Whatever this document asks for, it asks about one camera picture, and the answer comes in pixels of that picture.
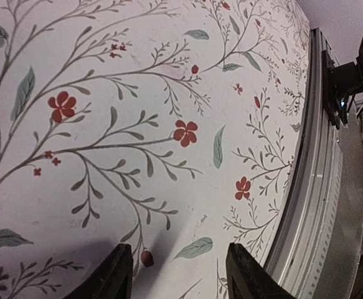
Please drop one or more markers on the front aluminium rail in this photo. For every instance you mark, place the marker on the front aluminium rail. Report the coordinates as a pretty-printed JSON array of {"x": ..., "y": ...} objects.
[{"x": 317, "y": 245}]

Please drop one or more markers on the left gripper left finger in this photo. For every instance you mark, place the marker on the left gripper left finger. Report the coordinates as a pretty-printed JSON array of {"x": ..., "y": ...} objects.
[{"x": 112, "y": 279}]

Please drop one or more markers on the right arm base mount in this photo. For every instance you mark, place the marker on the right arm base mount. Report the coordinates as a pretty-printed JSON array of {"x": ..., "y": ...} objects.
[{"x": 336, "y": 82}]

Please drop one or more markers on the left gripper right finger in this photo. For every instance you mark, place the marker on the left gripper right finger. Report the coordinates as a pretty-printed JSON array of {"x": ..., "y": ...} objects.
[{"x": 246, "y": 278}]

